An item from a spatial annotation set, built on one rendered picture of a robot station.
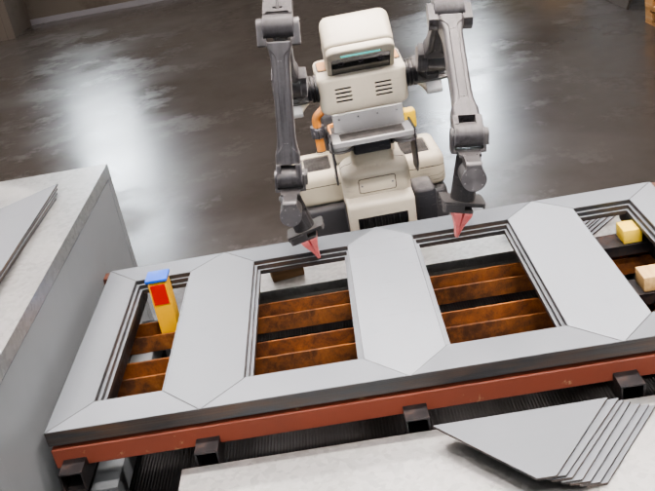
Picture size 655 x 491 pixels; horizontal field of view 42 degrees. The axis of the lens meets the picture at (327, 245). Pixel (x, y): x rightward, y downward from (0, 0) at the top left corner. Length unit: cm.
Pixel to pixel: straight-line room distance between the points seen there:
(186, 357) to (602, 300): 95
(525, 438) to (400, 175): 127
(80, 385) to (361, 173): 117
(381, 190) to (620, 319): 109
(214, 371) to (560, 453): 76
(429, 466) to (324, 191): 150
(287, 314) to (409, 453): 72
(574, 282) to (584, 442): 49
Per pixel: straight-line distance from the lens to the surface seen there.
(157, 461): 223
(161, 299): 234
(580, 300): 199
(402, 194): 274
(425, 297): 204
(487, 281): 234
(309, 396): 180
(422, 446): 176
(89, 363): 211
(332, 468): 175
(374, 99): 265
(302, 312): 232
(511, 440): 170
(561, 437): 170
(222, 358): 196
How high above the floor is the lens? 188
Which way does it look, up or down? 26 degrees down
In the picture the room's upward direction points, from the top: 10 degrees counter-clockwise
